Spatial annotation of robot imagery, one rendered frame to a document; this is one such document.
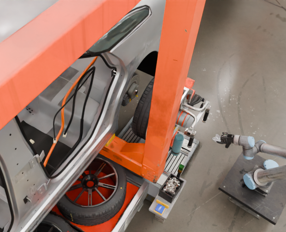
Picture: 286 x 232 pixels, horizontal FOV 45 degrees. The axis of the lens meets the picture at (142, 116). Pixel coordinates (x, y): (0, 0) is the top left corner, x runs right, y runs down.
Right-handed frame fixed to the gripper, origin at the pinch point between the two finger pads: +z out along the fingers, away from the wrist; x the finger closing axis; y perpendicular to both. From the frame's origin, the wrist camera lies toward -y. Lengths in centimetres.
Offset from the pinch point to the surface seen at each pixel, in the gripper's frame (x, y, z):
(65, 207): 113, 22, 91
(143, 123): 34, 49, 42
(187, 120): 9.2, 31.2, 15.7
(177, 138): 19.1, 17.6, 25.1
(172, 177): 46, -6, 26
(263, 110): -129, -81, -11
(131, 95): 3, 52, 70
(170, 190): 61, -4, 21
